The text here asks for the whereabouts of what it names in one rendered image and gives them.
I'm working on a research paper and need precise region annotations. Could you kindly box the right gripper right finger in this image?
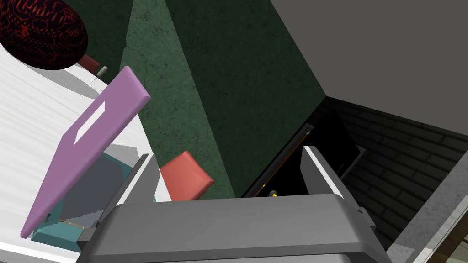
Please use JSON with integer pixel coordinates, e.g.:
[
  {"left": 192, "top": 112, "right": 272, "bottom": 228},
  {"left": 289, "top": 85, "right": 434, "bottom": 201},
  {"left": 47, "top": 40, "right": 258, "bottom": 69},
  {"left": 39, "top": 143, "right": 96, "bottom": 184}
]
[{"left": 300, "top": 146, "right": 355, "bottom": 205}]

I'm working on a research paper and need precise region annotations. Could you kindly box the teal box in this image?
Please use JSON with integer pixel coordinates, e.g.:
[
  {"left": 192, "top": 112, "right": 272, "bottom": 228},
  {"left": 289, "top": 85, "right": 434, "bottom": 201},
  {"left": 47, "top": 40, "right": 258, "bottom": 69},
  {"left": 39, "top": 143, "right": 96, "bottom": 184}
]
[{"left": 31, "top": 144, "right": 157, "bottom": 253}]

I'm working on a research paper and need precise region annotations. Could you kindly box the dark red patterned ball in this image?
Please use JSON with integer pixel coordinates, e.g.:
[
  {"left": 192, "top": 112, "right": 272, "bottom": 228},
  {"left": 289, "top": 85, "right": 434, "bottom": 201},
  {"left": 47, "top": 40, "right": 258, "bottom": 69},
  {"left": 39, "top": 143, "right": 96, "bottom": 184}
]
[{"left": 0, "top": 0, "right": 89, "bottom": 70}]

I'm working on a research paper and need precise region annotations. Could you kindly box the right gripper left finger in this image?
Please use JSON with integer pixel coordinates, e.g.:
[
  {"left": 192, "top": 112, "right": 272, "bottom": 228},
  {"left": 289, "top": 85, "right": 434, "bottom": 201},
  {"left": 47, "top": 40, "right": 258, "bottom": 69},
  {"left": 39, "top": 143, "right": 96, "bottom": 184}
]
[{"left": 98, "top": 153, "right": 172, "bottom": 224}]

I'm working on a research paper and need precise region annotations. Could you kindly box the purple cutting board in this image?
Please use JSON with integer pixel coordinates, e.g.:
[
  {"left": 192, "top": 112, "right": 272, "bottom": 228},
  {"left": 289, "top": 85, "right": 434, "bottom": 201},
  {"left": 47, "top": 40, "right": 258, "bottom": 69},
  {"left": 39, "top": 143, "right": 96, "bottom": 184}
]
[{"left": 20, "top": 66, "right": 152, "bottom": 240}]

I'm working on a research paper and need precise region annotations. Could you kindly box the small red block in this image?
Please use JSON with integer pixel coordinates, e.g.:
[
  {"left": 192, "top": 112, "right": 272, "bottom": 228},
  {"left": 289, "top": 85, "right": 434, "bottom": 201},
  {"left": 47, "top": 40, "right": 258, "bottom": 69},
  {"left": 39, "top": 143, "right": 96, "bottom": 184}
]
[{"left": 77, "top": 54, "right": 100, "bottom": 74}]

